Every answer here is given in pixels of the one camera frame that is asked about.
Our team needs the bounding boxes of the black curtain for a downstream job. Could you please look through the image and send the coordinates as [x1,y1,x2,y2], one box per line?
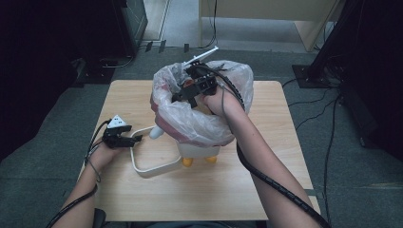
[308,0,403,161]

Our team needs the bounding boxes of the black hanging cable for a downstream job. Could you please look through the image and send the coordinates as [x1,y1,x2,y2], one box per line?
[198,0,219,50]

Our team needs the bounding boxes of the light wooden cabinet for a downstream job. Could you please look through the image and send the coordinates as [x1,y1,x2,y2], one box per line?
[199,0,345,53]

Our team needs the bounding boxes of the black chair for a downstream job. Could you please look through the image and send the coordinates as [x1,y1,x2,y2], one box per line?
[92,207,107,228]

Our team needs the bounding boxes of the person's left hand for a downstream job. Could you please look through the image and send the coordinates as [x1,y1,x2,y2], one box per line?
[87,143,125,173]

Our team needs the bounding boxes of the person's right hand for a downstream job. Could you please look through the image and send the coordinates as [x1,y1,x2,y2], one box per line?
[201,86,243,117]

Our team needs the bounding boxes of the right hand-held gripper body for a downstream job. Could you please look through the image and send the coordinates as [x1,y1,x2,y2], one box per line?
[182,46,221,96]

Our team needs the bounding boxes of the white square bin ring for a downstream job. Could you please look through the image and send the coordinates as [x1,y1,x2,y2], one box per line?
[129,124,185,180]

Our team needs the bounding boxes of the black stand base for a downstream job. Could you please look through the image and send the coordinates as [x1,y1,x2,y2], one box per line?
[291,65,341,89]

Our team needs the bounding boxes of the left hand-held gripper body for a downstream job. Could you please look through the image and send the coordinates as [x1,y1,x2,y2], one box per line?
[102,114,136,149]

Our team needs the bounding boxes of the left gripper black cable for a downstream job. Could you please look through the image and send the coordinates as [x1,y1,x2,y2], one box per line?
[46,118,112,228]

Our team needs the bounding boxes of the long black floor cable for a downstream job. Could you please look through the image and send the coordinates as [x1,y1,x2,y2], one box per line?
[322,94,340,226]

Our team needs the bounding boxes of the dark glass cabinet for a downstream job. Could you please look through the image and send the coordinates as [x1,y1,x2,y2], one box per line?
[110,0,149,58]

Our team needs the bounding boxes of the translucent plastic trash bag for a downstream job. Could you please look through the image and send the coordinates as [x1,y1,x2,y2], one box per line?
[150,60,255,148]

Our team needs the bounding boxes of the white trash can yellow feet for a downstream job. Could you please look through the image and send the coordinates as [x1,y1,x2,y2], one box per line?
[148,124,222,168]

